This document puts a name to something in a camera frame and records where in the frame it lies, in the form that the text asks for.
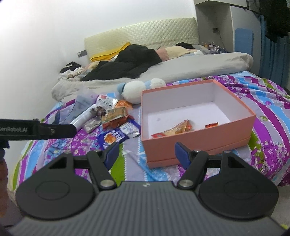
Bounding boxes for blue white snack bag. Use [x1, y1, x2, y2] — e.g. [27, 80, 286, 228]
[97, 119, 141, 150]

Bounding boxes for green clear snack packet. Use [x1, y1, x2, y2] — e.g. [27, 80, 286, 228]
[102, 107, 128, 124]

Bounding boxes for person's left hand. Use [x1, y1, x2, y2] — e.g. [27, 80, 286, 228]
[0, 149, 9, 217]

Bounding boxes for translucent plastic bag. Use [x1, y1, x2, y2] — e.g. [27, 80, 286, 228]
[47, 92, 98, 124]

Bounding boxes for orange snack in box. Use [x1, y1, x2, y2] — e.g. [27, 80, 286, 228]
[163, 119, 192, 136]

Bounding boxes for silver foil snack packet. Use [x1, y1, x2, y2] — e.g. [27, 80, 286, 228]
[83, 117, 102, 134]

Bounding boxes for small red packet in box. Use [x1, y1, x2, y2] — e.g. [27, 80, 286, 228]
[205, 122, 219, 128]

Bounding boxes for white cylindrical tube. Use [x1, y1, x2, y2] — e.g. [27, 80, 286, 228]
[70, 104, 97, 132]

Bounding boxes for small red sachet in box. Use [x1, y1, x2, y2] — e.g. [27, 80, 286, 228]
[151, 132, 166, 138]

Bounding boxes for grey duvet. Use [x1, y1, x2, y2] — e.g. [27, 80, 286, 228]
[51, 52, 254, 101]

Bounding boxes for pink cardboard box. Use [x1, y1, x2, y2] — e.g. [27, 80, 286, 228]
[141, 80, 256, 168]

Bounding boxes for white red snack packet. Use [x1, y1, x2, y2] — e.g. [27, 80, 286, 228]
[95, 94, 119, 115]

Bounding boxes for orange snack packet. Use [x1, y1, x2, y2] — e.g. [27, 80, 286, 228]
[115, 100, 133, 110]

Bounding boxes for white plush toy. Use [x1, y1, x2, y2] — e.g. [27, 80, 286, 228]
[117, 78, 166, 104]

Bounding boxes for yellow pillow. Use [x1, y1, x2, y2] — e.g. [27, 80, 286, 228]
[90, 42, 131, 62]

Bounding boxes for black clothing pile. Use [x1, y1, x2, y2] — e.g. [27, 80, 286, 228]
[81, 44, 162, 82]

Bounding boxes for beige pink pillow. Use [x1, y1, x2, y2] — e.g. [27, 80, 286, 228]
[155, 46, 203, 62]

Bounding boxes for cream quilted headboard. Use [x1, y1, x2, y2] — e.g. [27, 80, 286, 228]
[84, 17, 199, 58]

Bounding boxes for blue curtain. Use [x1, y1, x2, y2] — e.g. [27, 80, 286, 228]
[259, 15, 289, 88]

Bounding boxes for blue chair back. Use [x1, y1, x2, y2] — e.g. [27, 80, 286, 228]
[234, 28, 254, 56]

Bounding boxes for white wardrobe shelf unit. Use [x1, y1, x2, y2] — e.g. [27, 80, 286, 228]
[194, 1, 262, 75]

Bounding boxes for hanging dark clothes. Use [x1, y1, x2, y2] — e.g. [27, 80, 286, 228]
[246, 0, 289, 43]

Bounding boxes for clothes heap at wall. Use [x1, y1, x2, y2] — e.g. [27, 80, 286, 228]
[59, 62, 84, 78]

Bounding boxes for grey wall socket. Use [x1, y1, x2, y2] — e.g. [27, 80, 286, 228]
[77, 50, 88, 58]

